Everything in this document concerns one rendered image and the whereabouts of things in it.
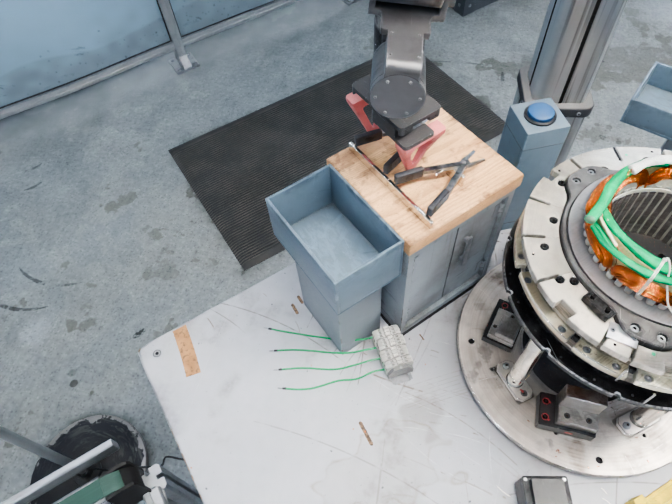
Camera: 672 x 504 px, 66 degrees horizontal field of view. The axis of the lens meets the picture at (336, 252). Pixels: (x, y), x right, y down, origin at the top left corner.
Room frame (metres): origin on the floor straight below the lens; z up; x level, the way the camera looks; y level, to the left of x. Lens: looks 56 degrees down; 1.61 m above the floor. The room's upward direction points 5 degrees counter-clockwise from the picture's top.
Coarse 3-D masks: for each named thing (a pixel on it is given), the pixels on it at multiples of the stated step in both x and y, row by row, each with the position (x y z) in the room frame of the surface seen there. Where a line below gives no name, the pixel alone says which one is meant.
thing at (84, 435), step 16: (96, 416) 0.54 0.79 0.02; (112, 416) 0.54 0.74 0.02; (64, 432) 0.50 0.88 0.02; (80, 432) 0.50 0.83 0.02; (96, 432) 0.49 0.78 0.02; (112, 432) 0.49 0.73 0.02; (128, 432) 0.48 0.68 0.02; (64, 448) 0.45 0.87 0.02; (80, 448) 0.45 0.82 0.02; (128, 448) 0.43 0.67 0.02; (144, 448) 0.43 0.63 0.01; (48, 464) 0.41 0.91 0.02; (112, 464) 0.39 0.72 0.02; (144, 464) 0.38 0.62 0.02; (32, 480) 0.37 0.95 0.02; (48, 496) 0.32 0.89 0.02
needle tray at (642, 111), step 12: (648, 72) 0.65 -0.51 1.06; (660, 72) 0.66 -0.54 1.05; (648, 84) 0.67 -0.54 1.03; (660, 84) 0.66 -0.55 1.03; (636, 96) 0.61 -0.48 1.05; (648, 96) 0.64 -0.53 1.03; (660, 96) 0.64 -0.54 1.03; (636, 108) 0.58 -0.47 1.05; (648, 108) 0.57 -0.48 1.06; (660, 108) 0.57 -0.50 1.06; (624, 120) 0.59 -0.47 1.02; (636, 120) 0.58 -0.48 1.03; (648, 120) 0.57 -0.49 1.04; (660, 120) 0.56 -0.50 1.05; (660, 132) 0.55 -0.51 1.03
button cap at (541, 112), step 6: (540, 102) 0.63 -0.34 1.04; (528, 108) 0.62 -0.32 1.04; (534, 108) 0.61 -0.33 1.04; (540, 108) 0.61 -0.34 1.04; (546, 108) 0.61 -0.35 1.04; (552, 108) 0.61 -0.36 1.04; (528, 114) 0.61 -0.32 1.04; (534, 114) 0.60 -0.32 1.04; (540, 114) 0.60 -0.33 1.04; (546, 114) 0.60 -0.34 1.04; (552, 114) 0.60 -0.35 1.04; (534, 120) 0.60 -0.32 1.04; (540, 120) 0.59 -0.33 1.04; (546, 120) 0.59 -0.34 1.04
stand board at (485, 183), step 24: (432, 120) 0.59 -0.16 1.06; (456, 120) 0.58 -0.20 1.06; (384, 144) 0.55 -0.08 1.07; (456, 144) 0.53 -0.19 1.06; (480, 144) 0.53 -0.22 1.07; (336, 168) 0.51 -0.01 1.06; (360, 168) 0.50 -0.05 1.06; (480, 168) 0.48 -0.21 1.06; (504, 168) 0.48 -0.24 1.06; (360, 192) 0.46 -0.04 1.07; (384, 192) 0.46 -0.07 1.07; (408, 192) 0.45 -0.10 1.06; (432, 192) 0.45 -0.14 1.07; (456, 192) 0.44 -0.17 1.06; (480, 192) 0.44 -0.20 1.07; (504, 192) 0.45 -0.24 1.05; (384, 216) 0.42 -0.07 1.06; (408, 216) 0.41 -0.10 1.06; (432, 216) 0.41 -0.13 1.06; (456, 216) 0.40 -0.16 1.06; (408, 240) 0.37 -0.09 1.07; (432, 240) 0.38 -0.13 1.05
